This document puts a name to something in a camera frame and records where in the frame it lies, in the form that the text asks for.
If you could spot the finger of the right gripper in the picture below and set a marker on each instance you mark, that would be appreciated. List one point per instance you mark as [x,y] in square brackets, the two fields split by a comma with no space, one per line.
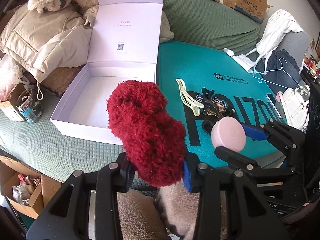
[236,161]
[287,139]

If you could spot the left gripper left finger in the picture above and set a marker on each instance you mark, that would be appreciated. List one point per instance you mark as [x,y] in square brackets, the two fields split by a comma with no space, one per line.
[66,216]

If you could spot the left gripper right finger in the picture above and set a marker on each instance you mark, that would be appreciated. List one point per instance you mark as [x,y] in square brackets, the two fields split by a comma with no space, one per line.
[248,214]

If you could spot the pink round compact case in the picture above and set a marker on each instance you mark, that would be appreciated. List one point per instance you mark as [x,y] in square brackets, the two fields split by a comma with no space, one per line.
[229,133]

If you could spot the black white checkered scrunchie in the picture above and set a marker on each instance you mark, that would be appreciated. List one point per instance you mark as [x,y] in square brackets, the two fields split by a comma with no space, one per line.
[220,103]

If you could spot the cream hair claw clip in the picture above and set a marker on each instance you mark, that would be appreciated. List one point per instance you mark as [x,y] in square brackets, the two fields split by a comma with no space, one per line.
[187,100]

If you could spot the red fluffy scrunchie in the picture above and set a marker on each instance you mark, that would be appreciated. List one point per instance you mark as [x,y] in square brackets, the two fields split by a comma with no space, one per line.
[153,140]

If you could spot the black hair claw clip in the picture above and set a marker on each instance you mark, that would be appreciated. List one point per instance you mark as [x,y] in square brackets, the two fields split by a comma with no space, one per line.
[210,107]

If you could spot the white handbag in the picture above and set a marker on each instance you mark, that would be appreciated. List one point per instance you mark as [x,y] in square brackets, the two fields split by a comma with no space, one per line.
[295,106]

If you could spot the cardboard box on floor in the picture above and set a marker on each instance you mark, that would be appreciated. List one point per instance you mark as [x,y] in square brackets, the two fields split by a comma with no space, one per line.
[27,190]

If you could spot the dark blue garment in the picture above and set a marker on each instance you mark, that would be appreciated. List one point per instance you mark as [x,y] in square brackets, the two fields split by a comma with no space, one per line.
[271,63]

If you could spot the teal bubble mailer bag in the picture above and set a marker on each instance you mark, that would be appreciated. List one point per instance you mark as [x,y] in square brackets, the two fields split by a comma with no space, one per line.
[215,79]

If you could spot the white small bottle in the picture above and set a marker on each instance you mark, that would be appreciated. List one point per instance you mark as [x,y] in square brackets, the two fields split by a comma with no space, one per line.
[228,52]

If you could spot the glass jar with label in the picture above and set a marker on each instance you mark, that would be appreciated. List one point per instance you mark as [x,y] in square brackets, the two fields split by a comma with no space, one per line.
[29,106]

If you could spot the white cloth on chair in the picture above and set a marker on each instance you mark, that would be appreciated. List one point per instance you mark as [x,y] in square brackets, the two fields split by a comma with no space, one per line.
[279,24]

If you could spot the small brown cardboard box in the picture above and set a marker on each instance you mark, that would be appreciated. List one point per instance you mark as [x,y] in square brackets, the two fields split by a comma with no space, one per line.
[9,107]

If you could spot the white plastic bag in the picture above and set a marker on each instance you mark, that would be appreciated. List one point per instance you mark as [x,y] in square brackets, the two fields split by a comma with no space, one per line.
[11,75]

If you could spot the cardboard box far corner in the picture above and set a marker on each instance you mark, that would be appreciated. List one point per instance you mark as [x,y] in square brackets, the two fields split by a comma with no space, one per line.
[254,9]

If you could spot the white open gift box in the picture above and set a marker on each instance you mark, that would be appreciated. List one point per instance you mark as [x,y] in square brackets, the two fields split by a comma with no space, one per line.
[123,46]

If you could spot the beige puffer jacket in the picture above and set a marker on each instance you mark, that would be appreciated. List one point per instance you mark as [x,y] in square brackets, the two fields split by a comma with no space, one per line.
[42,42]

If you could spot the light blue wire hanger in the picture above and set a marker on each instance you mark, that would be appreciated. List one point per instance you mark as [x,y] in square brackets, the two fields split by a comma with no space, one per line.
[281,75]

